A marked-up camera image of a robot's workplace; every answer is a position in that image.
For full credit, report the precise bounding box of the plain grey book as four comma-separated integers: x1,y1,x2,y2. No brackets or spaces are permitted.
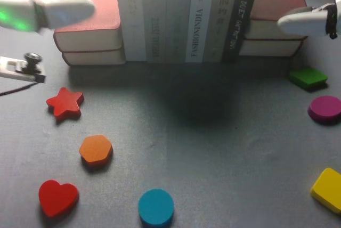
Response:
165,0,193,63

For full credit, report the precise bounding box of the red star block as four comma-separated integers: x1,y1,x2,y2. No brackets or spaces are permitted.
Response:
45,87,85,123

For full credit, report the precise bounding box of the blue round block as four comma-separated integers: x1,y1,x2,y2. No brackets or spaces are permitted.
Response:
137,188,175,227

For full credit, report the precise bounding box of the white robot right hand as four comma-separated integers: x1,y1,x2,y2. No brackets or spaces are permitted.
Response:
277,0,341,40

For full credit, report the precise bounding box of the grey book with spine text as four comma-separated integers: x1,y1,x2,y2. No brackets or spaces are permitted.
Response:
140,0,171,63

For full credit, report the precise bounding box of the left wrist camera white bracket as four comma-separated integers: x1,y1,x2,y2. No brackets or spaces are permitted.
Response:
0,52,46,84

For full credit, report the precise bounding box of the orange hexagon block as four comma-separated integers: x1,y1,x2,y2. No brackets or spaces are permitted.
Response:
79,134,113,169

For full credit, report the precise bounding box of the magenta round block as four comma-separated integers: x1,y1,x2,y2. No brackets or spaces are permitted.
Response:
307,95,341,124

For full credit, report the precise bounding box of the grey book Chinese spine text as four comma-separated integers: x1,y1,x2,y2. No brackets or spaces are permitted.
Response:
204,0,242,63

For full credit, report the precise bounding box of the yellow square block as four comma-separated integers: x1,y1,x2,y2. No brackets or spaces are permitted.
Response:
310,167,341,215

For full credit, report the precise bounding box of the red heart block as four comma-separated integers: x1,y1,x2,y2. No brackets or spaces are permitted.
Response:
38,180,80,218

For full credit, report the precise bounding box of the green square block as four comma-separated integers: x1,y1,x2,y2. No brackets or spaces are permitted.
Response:
287,67,329,91

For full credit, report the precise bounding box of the white FASHIONINDIA book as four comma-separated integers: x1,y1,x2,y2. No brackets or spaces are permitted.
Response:
184,0,224,64

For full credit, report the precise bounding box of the black left camera cable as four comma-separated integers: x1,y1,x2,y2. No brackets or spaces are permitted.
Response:
0,83,37,97

